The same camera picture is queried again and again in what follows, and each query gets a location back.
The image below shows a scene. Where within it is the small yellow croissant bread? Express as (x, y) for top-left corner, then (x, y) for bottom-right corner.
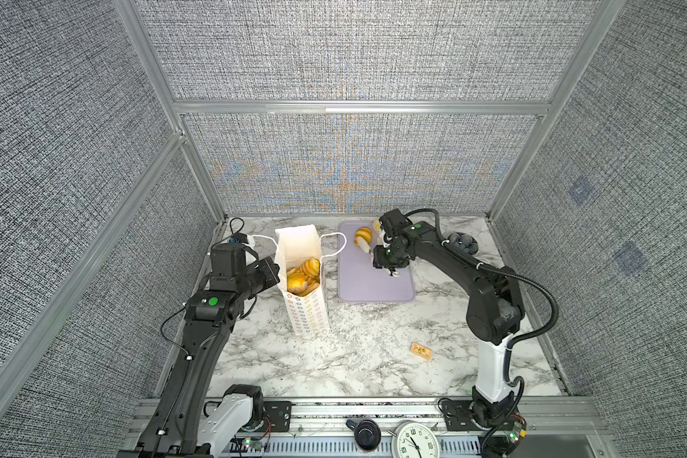
(354, 226), (373, 245)

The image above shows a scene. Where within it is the sesame bun bread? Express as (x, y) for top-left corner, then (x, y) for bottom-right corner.
(286, 268), (308, 296)

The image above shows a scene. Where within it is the white printed paper bag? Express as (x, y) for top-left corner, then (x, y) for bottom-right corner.
(250, 224), (347, 337)

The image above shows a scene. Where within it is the ridged yellow spiral bread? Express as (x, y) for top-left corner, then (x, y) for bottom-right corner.
(300, 258), (321, 282)

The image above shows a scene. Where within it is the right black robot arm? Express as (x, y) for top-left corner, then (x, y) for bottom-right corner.
(369, 221), (524, 429)

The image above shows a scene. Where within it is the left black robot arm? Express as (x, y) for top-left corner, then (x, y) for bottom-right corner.
(116, 252), (280, 457)

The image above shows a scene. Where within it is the lavender tray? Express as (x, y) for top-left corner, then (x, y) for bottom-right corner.
(338, 219), (415, 303)

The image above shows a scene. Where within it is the small orange candy wrapper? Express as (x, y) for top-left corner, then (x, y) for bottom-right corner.
(410, 342), (433, 361)

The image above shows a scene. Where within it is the black round knob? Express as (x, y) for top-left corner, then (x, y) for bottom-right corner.
(345, 419), (382, 452)

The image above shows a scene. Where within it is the white analog clock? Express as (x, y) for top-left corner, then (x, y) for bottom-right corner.
(391, 421), (441, 458)

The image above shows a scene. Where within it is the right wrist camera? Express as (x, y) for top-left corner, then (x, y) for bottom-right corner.
(379, 209), (412, 239)

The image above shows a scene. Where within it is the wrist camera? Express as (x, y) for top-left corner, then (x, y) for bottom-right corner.
(379, 209), (412, 239)
(210, 232), (260, 278)

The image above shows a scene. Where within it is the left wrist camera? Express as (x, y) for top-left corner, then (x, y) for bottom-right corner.
(210, 232), (260, 278)

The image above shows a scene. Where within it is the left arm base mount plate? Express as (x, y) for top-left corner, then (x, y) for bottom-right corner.
(231, 400), (293, 435)

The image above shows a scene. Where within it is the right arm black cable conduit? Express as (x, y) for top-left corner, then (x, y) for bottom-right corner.
(405, 207), (560, 436)

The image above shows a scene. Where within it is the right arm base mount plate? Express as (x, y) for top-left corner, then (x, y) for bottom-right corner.
(437, 398), (480, 431)

